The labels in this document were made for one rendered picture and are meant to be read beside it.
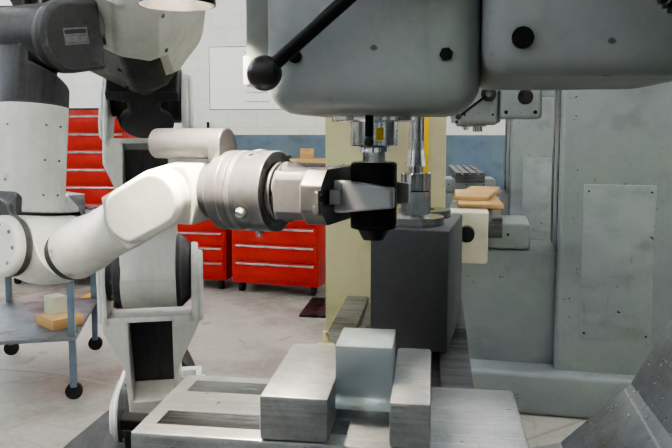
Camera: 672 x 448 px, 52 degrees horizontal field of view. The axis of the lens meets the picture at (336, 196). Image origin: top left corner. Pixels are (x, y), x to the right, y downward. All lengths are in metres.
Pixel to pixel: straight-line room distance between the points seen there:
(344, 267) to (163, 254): 1.22
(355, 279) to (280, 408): 1.89
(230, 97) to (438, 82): 9.57
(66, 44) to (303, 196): 0.45
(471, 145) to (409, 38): 9.11
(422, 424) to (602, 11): 0.36
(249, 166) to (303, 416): 0.26
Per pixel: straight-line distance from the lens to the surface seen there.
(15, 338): 3.67
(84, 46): 1.02
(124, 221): 0.81
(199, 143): 0.77
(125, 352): 1.44
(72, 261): 0.91
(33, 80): 0.99
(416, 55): 0.61
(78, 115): 5.98
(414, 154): 1.09
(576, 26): 0.60
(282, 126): 9.95
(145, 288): 1.38
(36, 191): 0.98
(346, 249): 2.48
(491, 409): 0.71
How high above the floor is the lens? 1.30
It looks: 6 degrees down
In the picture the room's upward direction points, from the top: straight up
